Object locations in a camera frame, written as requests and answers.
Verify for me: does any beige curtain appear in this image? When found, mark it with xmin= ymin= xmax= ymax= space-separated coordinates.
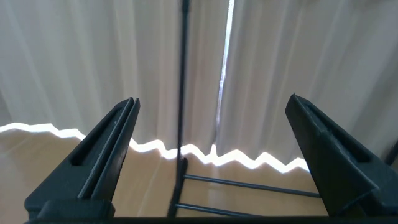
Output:
xmin=0 ymin=0 xmax=398 ymax=174

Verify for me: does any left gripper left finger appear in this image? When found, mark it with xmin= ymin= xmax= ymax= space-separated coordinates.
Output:
xmin=24 ymin=97 xmax=141 ymax=219

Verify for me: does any black clothes rack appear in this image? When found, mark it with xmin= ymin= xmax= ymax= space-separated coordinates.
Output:
xmin=167 ymin=0 xmax=322 ymax=218

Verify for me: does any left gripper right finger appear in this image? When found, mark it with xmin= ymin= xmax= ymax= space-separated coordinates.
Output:
xmin=285 ymin=93 xmax=398 ymax=218

